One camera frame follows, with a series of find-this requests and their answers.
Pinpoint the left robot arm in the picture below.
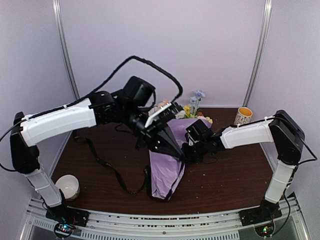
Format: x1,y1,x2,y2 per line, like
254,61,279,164
8,76,183,222

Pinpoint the right aluminium frame post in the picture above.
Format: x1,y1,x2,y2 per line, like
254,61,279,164
242,0,273,107

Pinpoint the patterned mug orange inside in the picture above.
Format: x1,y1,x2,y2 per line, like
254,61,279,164
233,107,253,126

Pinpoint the peach flower stem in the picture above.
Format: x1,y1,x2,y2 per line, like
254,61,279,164
159,99,171,107

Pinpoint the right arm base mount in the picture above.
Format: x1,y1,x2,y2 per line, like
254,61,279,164
239,206,283,227

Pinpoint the black printed ribbon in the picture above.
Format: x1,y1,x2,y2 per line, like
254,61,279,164
72,131,187,202

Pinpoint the blue flower stem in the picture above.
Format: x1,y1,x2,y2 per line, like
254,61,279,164
190,89,206,117

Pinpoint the left aluminium frame post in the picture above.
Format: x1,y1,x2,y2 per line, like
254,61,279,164
52,0,80,100

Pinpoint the round white bowl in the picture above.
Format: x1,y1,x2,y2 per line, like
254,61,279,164
55,174,80,201

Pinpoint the front aluminium rail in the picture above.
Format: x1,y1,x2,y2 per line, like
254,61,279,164
17,197,311,240

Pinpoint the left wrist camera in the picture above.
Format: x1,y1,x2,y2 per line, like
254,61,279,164
144,102,183,128

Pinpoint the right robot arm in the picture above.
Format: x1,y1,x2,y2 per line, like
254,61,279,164
182,109,305,221

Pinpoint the pink wrapping paper sheet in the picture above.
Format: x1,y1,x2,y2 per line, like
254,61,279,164
146,118,203,201

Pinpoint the aluminium frame post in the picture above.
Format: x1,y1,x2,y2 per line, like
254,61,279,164
242,0,273,107
52,0,80,100

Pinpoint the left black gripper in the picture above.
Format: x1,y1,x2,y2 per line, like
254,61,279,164
121,101,183,158

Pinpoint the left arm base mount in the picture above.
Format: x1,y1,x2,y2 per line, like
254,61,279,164
45,208,90,227

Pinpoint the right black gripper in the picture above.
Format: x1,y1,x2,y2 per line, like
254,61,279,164
180,139,209,163

